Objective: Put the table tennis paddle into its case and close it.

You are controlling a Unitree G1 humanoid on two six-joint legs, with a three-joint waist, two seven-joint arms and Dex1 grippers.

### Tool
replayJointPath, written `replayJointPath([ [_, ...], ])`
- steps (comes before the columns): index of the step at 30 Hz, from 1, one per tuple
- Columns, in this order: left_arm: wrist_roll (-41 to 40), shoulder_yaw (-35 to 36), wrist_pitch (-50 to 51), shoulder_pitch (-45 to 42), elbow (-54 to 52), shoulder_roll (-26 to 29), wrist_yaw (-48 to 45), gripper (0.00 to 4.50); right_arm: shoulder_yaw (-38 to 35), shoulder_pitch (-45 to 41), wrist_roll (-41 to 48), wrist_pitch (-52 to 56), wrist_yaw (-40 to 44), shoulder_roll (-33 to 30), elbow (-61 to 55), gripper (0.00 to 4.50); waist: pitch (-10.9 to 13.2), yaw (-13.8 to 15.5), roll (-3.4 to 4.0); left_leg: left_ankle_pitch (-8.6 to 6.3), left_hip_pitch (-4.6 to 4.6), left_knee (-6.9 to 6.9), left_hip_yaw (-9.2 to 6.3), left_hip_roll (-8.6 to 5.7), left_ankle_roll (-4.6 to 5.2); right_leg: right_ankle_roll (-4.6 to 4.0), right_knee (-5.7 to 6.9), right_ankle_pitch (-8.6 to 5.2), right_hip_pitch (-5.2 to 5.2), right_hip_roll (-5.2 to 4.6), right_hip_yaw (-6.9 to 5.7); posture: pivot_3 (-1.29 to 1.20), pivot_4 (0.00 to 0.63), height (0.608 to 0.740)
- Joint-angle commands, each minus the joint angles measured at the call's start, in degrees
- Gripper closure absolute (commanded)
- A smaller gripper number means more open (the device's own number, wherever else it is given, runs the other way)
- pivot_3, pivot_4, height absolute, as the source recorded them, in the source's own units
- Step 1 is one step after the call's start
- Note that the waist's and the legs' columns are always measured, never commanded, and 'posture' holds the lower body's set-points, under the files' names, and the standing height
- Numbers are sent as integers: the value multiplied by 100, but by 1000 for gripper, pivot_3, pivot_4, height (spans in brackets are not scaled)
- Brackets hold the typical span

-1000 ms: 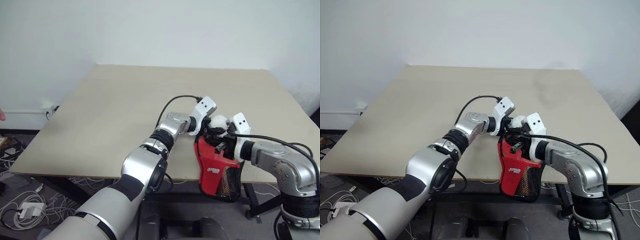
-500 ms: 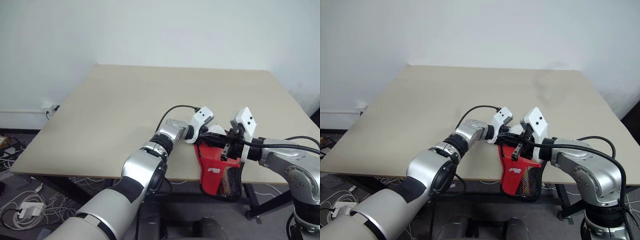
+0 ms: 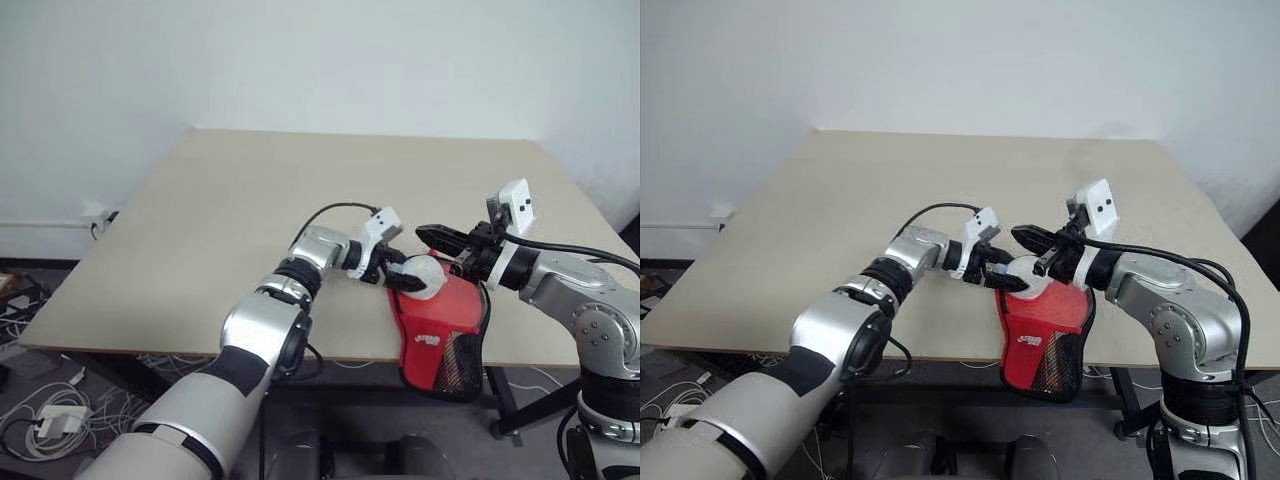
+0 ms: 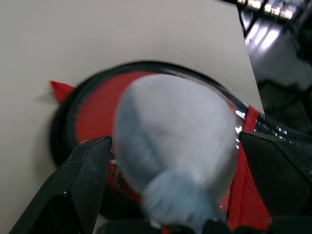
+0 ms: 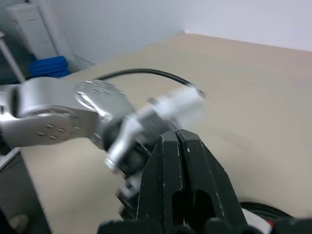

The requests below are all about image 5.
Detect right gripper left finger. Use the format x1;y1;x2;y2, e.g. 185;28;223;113
136;130;184;224

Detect blue stacked crates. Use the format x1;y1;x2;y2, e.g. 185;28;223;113
28;55;70;79

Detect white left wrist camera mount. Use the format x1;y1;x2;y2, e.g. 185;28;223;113
104;87;206;173

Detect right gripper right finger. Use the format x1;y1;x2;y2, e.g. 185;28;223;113
177;128;247;223

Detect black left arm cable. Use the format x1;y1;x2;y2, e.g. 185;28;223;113
95;68;204;95

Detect white cabinet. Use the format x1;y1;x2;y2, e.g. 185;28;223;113
4;1;72;72

